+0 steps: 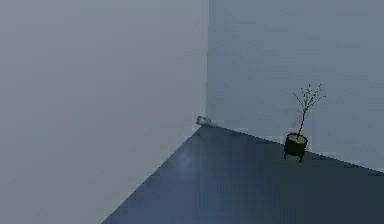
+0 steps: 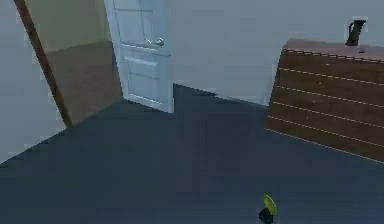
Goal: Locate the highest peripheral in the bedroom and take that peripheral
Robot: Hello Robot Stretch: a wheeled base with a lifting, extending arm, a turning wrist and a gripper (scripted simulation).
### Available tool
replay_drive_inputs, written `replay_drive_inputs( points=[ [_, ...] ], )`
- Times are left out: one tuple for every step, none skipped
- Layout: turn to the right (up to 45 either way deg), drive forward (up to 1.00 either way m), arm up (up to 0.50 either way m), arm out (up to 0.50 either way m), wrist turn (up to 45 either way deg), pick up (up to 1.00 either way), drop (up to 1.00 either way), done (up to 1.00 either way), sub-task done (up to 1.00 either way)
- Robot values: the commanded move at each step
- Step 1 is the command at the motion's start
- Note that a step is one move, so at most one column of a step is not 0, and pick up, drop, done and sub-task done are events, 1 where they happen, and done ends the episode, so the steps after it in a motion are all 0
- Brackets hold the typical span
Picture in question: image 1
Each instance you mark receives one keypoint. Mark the small grey angular object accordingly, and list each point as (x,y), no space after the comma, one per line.
(202,121)

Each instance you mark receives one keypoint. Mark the thin-stemmed plant in dark pot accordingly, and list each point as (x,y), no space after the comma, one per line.
(295,145)

